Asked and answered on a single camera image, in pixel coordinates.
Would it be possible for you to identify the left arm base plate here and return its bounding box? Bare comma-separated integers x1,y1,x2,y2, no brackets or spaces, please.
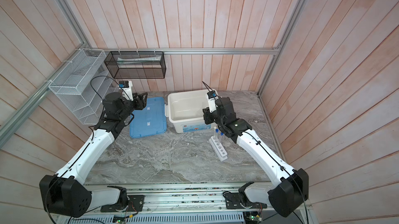
100,195,145,213

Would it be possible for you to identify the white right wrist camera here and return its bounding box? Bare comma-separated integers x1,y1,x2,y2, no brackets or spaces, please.
207,91,218,113

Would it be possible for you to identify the aluminium frame rail left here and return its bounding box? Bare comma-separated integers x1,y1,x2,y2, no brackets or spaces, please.
1,43,88,148

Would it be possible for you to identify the aluminium frame rail back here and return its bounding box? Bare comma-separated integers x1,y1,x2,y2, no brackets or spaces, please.
88,48,279,55

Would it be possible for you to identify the black wire mesh basket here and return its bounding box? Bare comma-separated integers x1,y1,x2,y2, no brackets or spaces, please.
105,51,166,79

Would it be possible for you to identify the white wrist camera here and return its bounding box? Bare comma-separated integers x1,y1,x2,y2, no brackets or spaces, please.
118,80,133,101
207,91,218,113

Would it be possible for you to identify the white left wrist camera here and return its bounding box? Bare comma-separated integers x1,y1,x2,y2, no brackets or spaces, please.
118,80,133,101

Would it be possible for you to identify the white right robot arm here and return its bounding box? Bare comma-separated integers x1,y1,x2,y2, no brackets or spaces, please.
203,91,309,217

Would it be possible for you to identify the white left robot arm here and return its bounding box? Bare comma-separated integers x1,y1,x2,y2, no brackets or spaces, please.
39,92,148,217

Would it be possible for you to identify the white wire mesh shelf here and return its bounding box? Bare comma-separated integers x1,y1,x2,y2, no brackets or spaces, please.
49,49,118,125

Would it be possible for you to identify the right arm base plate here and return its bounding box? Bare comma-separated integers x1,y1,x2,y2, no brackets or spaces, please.
222,191,267,209

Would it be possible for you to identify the white plastic storage bin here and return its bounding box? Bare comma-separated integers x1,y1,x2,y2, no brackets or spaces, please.
165,90,217,133

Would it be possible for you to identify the aluminium frame rail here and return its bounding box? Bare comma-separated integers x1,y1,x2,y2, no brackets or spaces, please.
1,43,88,148
88,48,279,55

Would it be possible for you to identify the white test tube rack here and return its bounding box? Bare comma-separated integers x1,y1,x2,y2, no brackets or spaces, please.
209,136,228,161

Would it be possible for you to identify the blue plastic bin lid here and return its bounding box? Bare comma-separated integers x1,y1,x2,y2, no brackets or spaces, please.
129,97,167,138

